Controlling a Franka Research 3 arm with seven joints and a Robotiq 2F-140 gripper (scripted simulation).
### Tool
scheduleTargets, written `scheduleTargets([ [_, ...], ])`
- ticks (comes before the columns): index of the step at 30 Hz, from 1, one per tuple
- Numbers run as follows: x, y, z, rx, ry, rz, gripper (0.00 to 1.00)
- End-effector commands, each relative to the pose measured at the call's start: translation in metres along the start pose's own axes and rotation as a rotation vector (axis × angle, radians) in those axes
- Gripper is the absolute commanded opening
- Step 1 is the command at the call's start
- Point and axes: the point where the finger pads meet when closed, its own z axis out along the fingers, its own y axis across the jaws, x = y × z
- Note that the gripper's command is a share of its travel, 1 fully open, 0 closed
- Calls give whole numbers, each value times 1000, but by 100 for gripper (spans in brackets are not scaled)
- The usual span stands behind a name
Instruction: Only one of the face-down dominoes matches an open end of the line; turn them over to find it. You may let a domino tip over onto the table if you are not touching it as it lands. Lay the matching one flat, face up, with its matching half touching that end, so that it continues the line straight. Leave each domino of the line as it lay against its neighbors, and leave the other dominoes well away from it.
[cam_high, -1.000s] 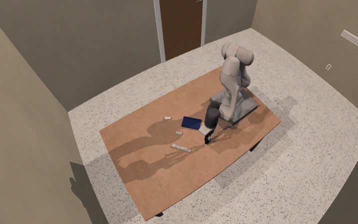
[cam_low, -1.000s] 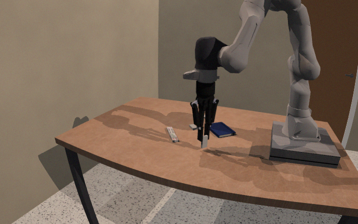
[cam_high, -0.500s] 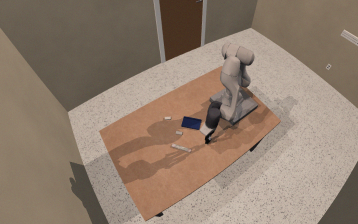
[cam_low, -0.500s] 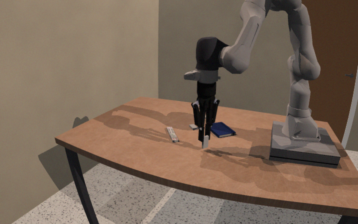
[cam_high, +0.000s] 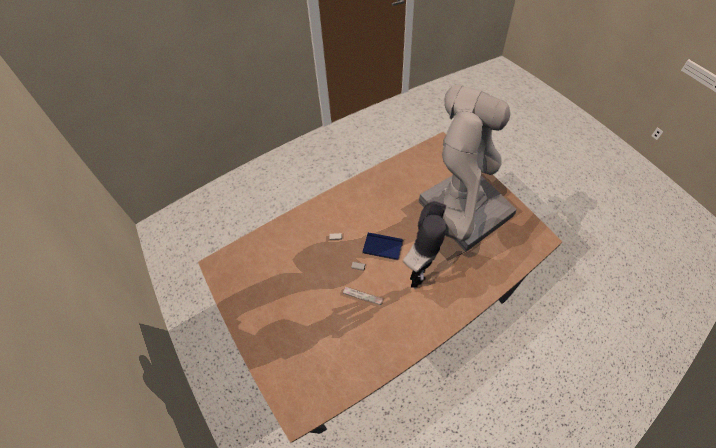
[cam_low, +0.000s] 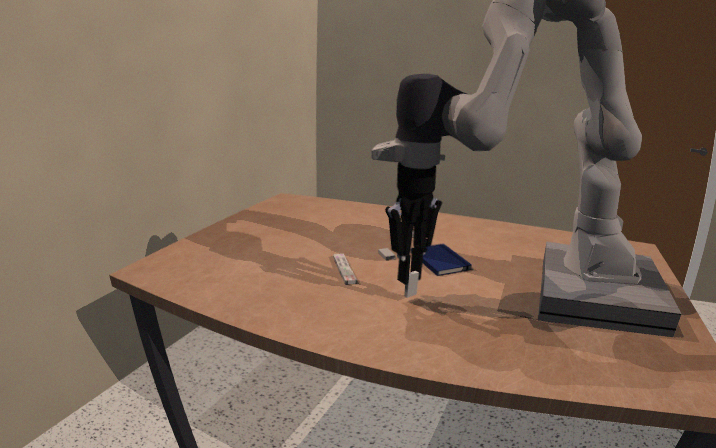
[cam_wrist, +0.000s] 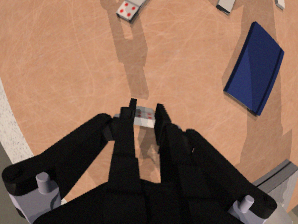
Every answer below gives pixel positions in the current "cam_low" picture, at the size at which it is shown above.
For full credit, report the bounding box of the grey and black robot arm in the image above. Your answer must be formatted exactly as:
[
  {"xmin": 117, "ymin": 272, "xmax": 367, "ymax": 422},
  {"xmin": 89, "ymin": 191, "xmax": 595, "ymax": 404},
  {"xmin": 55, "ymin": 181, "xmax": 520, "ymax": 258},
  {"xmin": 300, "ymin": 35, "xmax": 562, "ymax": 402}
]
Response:
[{"xmin": 371, "ymin": 0, "xmax": 642, "ymax": 284}]

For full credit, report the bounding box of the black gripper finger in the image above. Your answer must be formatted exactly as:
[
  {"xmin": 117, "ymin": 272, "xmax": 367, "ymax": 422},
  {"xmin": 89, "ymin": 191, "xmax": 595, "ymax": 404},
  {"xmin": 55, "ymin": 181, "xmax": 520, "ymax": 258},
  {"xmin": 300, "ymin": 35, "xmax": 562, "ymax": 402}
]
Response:
[
  {"xmin": 385, "ymin": 201, "xmax": 419, "ymax": 285},
  {"xmin": 410, "ymin": 198, "xmax": 442, "ymax": 280}
]

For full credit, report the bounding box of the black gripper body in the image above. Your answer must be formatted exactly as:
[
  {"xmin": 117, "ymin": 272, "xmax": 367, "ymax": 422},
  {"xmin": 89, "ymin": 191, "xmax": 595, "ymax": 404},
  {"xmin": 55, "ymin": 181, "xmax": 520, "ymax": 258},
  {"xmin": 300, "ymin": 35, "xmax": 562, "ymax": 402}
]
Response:
[{"xmin": 396, "ymin": 163, "xmax": 436, "ymax": 218}]

